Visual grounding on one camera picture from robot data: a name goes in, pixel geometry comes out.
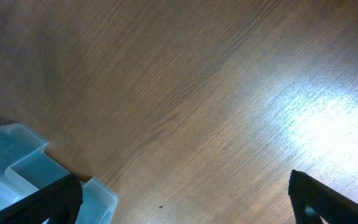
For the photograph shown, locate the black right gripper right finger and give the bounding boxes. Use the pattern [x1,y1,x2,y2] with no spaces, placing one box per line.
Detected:
[288,170,358,224]

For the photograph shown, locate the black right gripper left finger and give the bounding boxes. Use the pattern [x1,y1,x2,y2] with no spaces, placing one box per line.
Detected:
[0,174,83,224]

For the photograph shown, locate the clear plastic storage bin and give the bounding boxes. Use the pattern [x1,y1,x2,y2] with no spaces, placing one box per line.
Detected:
[0,123,119,224]

